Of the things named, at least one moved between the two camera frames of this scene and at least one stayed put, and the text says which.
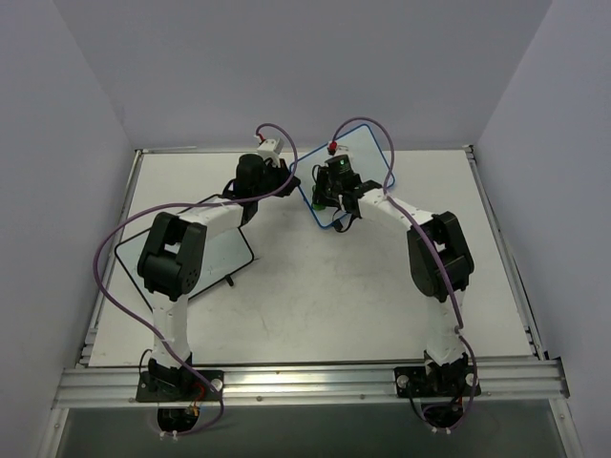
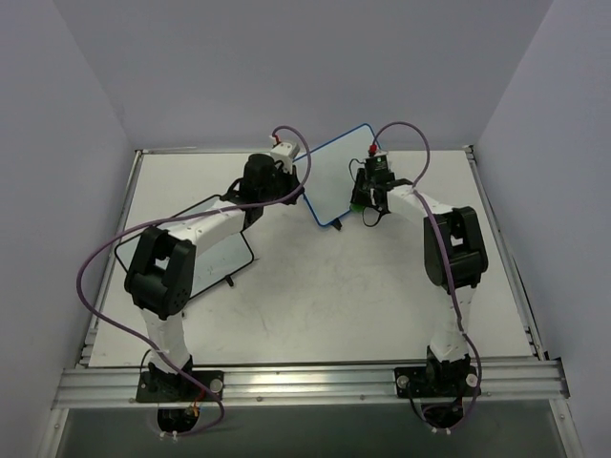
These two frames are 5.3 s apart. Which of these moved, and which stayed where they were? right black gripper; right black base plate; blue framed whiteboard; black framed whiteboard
Moved: right black gripper
Stayed: right black base plate; black framed whiteboard; blue framed whiteboard
